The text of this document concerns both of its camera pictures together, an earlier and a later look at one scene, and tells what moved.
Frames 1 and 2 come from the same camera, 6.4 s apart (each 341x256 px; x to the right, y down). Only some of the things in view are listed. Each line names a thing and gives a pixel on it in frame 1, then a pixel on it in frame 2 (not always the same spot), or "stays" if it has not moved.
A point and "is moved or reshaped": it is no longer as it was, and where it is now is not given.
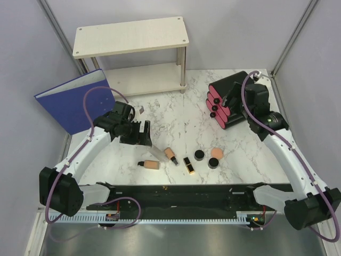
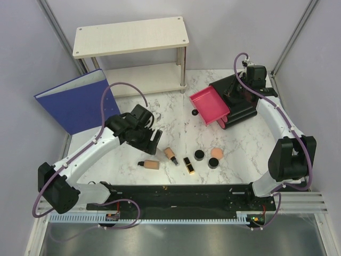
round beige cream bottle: [170, 154] stays
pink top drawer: [218, 98] is moved or reshaped
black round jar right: [213, 163] stays
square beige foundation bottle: [148, 164] stays
